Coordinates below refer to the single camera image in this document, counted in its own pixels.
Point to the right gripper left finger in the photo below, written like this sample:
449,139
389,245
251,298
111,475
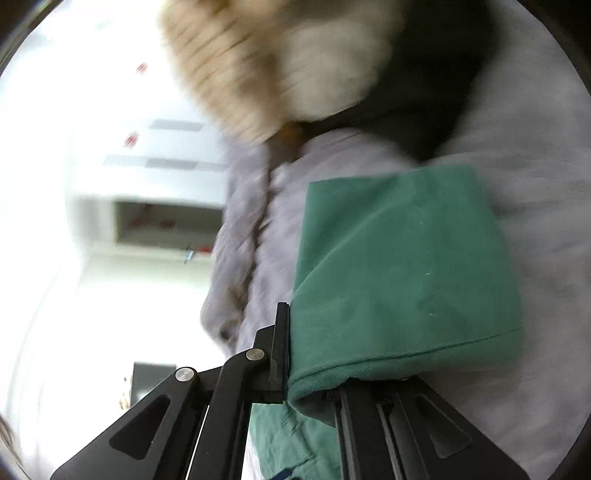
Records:
192,425

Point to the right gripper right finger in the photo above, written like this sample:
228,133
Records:
403,429

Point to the green work jacket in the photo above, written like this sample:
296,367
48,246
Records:
396,275

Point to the white wardrobe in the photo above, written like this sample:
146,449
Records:
156,159

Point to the lavender quilted bedspread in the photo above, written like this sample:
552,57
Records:
527,131

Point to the beige striped garment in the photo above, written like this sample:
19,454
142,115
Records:
227,55

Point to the black garment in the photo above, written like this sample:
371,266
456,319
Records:
425,88

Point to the cream cable knit sweater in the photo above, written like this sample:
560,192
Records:
333,52

